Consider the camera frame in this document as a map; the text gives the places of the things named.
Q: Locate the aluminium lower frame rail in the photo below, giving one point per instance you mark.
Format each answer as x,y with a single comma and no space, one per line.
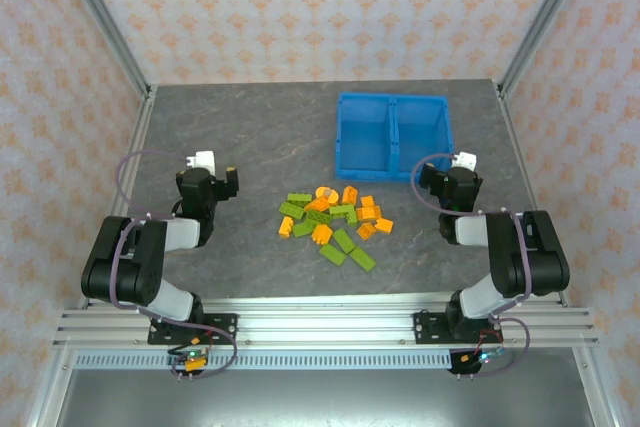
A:
595,387
50,387

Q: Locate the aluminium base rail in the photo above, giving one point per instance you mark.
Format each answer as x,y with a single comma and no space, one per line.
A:
325,319

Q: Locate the aluminium frame post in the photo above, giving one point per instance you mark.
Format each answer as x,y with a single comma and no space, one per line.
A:
540,22
106,22

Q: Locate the aluminium table edge rail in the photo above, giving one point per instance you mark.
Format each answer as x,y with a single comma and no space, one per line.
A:
511,127
141,127

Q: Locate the orange arched lego brick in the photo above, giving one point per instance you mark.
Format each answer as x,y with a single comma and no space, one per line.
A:
317,205

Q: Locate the green L-shaped lego brick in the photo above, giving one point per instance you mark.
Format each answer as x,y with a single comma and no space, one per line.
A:
344,211

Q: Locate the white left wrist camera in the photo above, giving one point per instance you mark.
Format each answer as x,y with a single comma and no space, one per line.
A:
205,159

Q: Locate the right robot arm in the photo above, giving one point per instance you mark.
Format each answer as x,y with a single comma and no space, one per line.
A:
520,267

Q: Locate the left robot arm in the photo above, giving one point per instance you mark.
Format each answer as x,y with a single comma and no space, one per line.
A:
135,277

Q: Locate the grey metal sheet panel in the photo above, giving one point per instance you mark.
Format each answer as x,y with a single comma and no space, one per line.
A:
320,402

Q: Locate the round orange lego piece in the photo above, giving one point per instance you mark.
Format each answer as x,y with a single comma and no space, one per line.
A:
325,193

